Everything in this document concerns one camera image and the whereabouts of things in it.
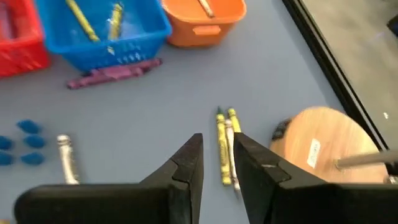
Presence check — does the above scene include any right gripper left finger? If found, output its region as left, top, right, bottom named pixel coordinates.
left=14, top=133, right=205, bottom=224

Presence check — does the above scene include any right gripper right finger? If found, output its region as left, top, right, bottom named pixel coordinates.
left=233, top=133, right=398, bottom=224

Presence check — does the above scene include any white crayon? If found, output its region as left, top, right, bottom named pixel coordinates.
left=197, top=0, right=216, bottom=19
left=56, top=134, right=80, bottom=185
left=224, top=119, right=242, bottom=192

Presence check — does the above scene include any green-yellow crayon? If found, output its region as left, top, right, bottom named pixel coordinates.
left=107, top=2, right=124, bottom=41
left=216, top=106, right=233, bottom=187
left=65, top=0, right=101, bottom=43

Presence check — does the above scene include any golden yellow crayon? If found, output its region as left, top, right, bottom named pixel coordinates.
left=227, top=108, right=243, bottom=134

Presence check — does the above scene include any purple crayon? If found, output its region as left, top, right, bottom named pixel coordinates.
left=65, top=58, right=164, bottom=90

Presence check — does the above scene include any white shade wooden base lamp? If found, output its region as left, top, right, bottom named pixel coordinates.
left=269, top=106, right=398, bottom=185

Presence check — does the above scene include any small blue blob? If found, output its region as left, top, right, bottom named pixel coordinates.
left=23, top=134, right=47, bottom=149
left=0, top=136, right=15, bottom=151
left=20, top=151, right=46, bottom=166
left=0, top=151, right=15, bottom=167
left=17, top=119, right=42, bottom=134

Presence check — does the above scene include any blue plastic basket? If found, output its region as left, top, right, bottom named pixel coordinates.
left=34, top=0, right=173, bottom=72

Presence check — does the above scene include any orange plastic bin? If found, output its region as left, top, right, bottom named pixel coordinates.
left=160, top=0, right=248, bottom=48

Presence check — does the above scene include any red plastic basket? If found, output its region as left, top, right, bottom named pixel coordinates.
left=0, top=0, right=51, bottom=78

